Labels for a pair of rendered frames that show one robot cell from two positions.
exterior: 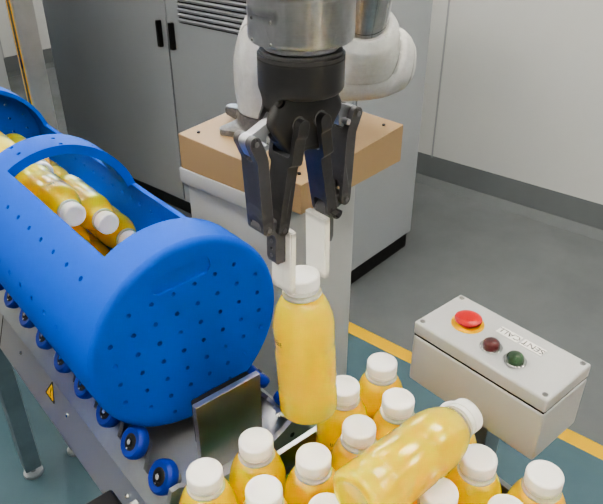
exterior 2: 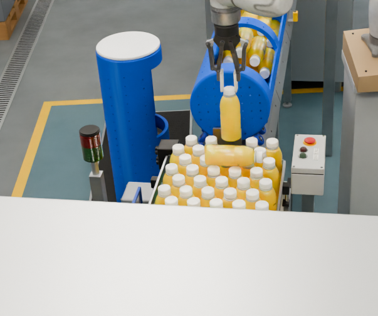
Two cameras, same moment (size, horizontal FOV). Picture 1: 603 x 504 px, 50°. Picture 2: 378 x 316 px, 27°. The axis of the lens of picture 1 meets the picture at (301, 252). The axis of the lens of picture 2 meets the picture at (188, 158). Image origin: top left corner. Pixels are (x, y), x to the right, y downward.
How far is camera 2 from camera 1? 2.08 m
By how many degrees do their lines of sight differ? 44
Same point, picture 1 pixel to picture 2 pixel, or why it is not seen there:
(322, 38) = (219, 22)
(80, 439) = not seen: hidden behind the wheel
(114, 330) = (199, 91)
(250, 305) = (256, 106)
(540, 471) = (265, 180)
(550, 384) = (300, 165)
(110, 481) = not seen: hidden behind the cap
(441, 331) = (297, 140)
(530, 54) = not seen: outside the picture
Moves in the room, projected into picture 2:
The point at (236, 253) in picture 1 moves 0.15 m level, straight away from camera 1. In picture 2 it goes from (250, 83) to (278, 67)
